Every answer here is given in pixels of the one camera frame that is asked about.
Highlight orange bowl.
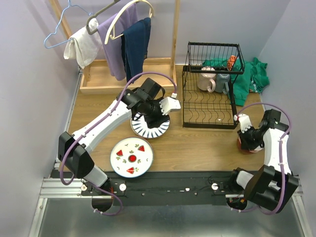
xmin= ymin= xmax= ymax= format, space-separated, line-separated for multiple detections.
xmin=237 ymin=137 xmax=260 ymax=155

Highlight blue striped white plate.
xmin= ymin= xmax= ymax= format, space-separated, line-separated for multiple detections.
xmin=130 ymin=114 xmax=170 ymax=139

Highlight black wire dish rack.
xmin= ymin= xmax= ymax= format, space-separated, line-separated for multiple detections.
xmin=182 ymin=42 xmax=245 ymax=129

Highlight pink ceramic mug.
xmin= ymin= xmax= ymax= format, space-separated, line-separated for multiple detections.
xmin=197 ymin=66 xmax=216 ymax=93

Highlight grey ceramic mug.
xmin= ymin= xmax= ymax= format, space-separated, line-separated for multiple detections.
xmin=215 ymin=74 xmax=230 ymax=95

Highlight white bowl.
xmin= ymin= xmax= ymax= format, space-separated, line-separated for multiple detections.
xmin=253 ymin=146 xmax=263 ymax=152

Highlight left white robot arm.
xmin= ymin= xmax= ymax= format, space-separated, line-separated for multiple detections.
xmin=58 ymin=78 xmax=181 ymax=195

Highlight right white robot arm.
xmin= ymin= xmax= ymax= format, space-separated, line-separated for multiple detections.
xmin=227 ymin=109 xmax=299 ymax=214

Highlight wooden clothes rack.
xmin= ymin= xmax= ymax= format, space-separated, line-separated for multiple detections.
xmin=49 ymin=0 xmax=180 ymax=94

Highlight watermelon pattern white plate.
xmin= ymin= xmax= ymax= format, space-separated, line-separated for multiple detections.
xmin=110 ymin=137 xmax=154 ymax=178

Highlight green t-shirt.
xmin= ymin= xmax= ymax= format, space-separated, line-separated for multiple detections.
xmin=202 ymin=57 xmax=270 ymax=106

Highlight dark blue cloth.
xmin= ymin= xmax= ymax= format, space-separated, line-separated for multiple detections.
xmin=121 ymin=17 xmax=151 ymax=82

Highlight purple cloth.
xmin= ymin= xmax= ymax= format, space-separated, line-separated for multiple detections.
xmin=97 ymin=3 xmax=138 ymax=81

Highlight orange patterned cloth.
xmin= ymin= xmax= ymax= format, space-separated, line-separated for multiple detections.
xmin=227 ymin=55 xmax=237 ymax=71

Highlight cream hanger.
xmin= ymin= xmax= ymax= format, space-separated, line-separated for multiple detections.
xmin=104 ymin=0 xmax=155 ymax=45

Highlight white cloth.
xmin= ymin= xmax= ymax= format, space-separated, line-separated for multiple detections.
xmin=64 ymin=26 xmax=102 ymax=69

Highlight grey hanger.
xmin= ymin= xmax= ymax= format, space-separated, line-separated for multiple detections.
xmin=86 ymin=0 xmax=120 ymax=35

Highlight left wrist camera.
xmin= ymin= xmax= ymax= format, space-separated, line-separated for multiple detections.
xmin=159 ymin=92 xmax=181 ymax=116

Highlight black mounting base rail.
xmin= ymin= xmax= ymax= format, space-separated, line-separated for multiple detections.
xmin=39 ymin=170 xmax=303 ymax=207

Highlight blue wire hanger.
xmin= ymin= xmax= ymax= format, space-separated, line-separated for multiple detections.
xmin=43 ymin=0 xmax=93 ymax=49

